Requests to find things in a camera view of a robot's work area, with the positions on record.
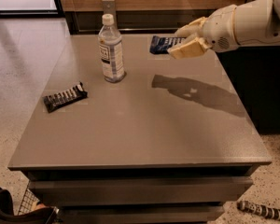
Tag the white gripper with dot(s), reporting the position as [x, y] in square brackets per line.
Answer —
[220, 28]

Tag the blue rxbar blueberry bar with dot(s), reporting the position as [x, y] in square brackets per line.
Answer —
[160, 45]

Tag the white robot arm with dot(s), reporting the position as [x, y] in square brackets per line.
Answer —
[252, 24]

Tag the black rxbar chocolate bar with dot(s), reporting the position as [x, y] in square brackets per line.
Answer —
[60, 99]

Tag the clear plastic water bottle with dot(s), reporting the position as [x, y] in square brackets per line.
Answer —
[110, 47]

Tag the grey drawer cabinet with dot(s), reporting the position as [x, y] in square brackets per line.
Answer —
[169, 144]

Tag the snack bar on floor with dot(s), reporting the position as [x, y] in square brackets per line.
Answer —
[259, 210]

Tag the black chair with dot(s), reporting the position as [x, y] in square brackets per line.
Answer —
[44, 215]

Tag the left metal wall bracket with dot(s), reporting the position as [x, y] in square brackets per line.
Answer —
[109, 10]

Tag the wire mesh basket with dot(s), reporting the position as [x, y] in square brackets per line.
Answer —
[28, 202]

